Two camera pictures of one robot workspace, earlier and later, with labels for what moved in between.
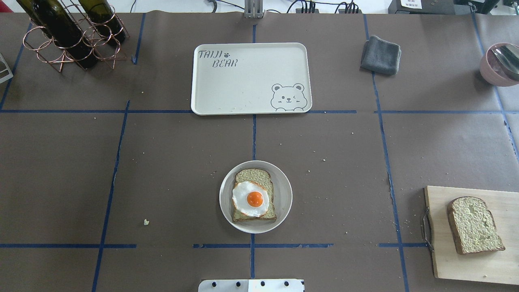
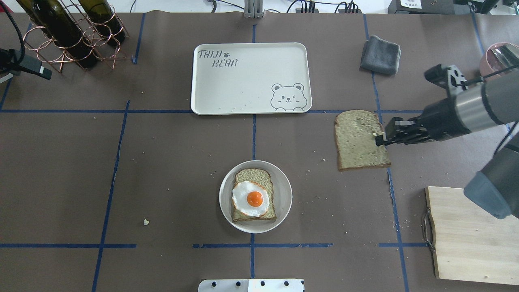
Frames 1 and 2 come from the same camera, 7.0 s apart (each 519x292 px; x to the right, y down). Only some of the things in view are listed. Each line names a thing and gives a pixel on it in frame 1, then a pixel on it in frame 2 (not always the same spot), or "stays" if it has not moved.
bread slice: (473, 226) -> (356, 145)
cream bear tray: (256, 78) stays
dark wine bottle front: (55, 21) stays
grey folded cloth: (380, 56) stays
